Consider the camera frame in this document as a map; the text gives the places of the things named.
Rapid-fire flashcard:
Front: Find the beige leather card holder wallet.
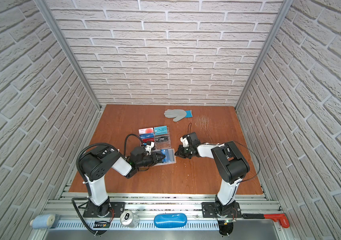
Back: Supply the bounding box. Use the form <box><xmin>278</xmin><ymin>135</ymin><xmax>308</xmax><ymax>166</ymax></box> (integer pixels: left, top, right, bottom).
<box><xmin>154</xmin><ymin>149</ymin><xmax>176</xmax><ymax>166</ymax></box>

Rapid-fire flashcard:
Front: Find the clear acrylic card display stand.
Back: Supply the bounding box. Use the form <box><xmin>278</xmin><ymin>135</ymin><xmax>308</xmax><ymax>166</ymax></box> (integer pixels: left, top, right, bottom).
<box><xmin>138</xmin><ymin>126</ymin><xmax>172</xmax><ymax>150</ymax></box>

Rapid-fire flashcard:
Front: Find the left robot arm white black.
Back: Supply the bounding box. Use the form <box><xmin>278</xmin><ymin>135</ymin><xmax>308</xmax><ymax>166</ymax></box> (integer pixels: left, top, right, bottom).
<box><xmin>76</xmin><ymin>143</ymin><xmax>166</xmax><ymax>217</ymax></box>

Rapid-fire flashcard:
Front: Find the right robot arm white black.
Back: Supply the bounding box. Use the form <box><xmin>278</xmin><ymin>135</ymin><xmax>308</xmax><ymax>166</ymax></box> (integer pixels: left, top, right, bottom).
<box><xmin>175</xmin><ymin>141</ymin><xmax>250</xmax><ymax>215</ymax></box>

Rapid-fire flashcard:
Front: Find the black VIP card in stand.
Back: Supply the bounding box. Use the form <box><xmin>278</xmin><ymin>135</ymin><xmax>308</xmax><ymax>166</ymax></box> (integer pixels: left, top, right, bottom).
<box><xmin>155</xmin><ymin>136</ymin><xmax>169</xmax><ymax>143</ymax></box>

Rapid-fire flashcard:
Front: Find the red gold VIP card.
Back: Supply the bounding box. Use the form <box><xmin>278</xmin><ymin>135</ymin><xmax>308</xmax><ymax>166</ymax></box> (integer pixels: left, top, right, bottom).
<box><xmin>141</xmin><ymin>138</ymin><xmax>154</xmax><ymax>144</ymax></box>

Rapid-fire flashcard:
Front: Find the blue VIP card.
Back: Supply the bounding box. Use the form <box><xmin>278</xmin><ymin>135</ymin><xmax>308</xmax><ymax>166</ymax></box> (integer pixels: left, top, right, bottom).
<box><xmin>139</xmin><ymin>133</ymin><xmax>154</xmax><ymax>140</ymax></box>

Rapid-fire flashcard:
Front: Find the teal VIP card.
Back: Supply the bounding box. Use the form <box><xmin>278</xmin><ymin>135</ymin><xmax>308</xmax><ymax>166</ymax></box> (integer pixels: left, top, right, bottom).
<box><xmin>153</xmin><ymin>126</ymin><xmax>168</xmax><ymax>135</ymax></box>

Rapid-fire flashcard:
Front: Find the white red april card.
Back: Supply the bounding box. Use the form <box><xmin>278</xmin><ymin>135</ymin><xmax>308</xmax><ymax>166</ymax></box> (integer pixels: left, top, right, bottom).
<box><xmin>138</xmin><ymin>128</ymin><xmax>154</xmax><ymax>135</ymax></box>

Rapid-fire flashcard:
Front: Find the grey blue work glove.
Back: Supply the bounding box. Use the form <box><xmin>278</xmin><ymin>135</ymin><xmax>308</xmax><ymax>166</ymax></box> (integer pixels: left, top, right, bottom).
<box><xmin>164</xmin><ymin>109</ymin><xmax>193</xmax><ymax>122</ymax></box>

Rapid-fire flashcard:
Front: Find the silver can top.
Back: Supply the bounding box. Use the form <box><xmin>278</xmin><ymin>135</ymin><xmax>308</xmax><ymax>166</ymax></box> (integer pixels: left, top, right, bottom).
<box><xmin>120</xmin><ymin>210</ymin><xmax>139</xmax><ymax>228</ymax></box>

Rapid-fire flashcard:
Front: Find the blue oval case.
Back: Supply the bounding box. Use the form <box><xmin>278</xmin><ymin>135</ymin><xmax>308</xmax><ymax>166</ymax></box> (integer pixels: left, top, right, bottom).
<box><xmin>153</xmin><ymin>213</ymin><xmax>188</xmax><ymax>229</ymax></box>

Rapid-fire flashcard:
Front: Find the small black label box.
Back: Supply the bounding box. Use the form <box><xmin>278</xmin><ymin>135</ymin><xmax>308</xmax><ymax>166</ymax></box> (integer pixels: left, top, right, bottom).
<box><xmin>93</xmin><ymin>221</ymin><xmax>110</xmax><ymax>229</ymax></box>

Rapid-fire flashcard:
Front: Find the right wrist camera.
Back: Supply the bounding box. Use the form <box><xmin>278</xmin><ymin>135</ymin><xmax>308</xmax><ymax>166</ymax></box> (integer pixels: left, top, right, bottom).
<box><xmin>181</xmin><ymin>132</ymin><xmax>201</xmax><ymax>148</ymax></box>

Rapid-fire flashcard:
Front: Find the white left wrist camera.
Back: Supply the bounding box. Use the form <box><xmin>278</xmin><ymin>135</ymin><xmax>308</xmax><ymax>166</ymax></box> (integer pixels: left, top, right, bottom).
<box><xmin>143</xmin><ymin>141</ymin><xmax>155</xmax><ymax>155</ymax></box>

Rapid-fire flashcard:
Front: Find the thin black cable right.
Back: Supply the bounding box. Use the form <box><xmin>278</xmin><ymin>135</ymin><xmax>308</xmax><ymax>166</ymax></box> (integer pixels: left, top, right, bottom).
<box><xmin>187</xmin><ymin>122</ymin><xmax>261</xmax><ymax>183</ymax></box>

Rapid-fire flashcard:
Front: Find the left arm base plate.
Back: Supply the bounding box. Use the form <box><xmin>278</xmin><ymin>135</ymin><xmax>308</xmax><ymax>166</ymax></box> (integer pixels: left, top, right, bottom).
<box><xmin>82</xmin><ymin>201</ymin><xmax>125</xmax><ymax>218</ymax></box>

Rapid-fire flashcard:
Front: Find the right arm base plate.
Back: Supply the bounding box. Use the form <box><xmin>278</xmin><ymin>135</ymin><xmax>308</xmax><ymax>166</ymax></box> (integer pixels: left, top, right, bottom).
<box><xmin>202</xmin><ymin>202</ymin><xmax>242</xmax><ymax>219</ymax></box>

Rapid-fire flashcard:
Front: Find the black corrugated cable left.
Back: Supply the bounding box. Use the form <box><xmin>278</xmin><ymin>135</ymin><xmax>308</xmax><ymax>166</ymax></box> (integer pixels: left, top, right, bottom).
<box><xmin>70</xmin><ymin>133</ymin><xmax>144</xmax><ymax>235</ymax></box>

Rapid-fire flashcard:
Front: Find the red black handled tool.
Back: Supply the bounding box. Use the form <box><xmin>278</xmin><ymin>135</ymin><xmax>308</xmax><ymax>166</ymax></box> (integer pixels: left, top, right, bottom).
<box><xmin>242</xmin><ymin>214</ymin><xmax>290</xmax><ymax>229</ymax></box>

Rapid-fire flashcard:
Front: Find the aluminium frame rail right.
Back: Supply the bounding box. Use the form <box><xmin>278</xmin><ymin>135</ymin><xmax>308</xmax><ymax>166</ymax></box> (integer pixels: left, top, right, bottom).
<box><xmin>235</xmin><ymin>0</ymin><xmax>294</xmax><ymax>110</ymax></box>

